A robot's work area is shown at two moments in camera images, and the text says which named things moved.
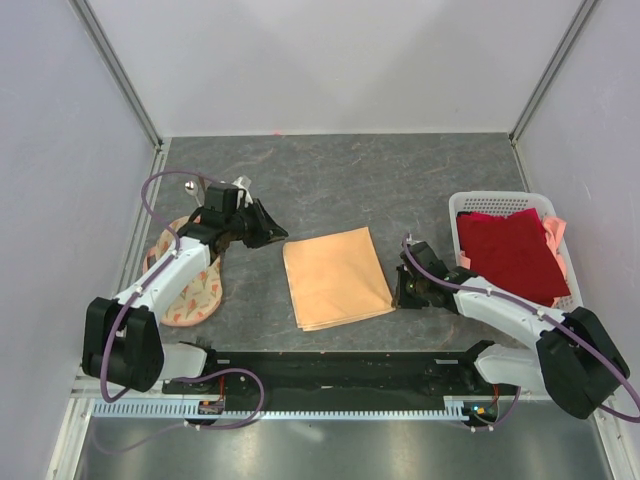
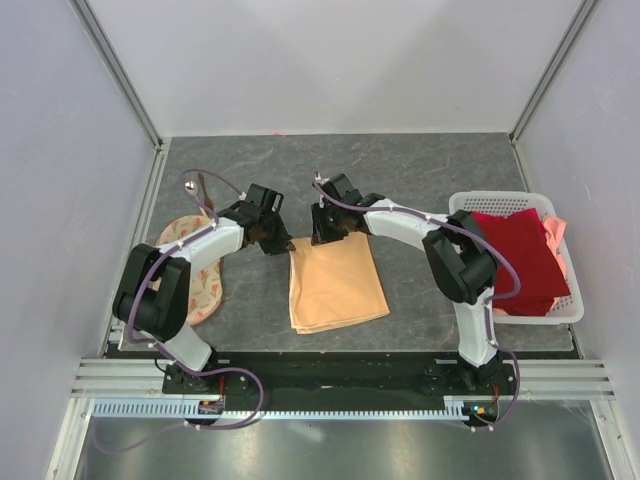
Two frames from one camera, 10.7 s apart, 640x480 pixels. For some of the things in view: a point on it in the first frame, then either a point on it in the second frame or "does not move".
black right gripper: x=403 y=301 → x=319 y=234
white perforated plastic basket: x=510 y=203 does not move
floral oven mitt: x=201 y=298 does not move
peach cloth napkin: x=336 y=279 does not move
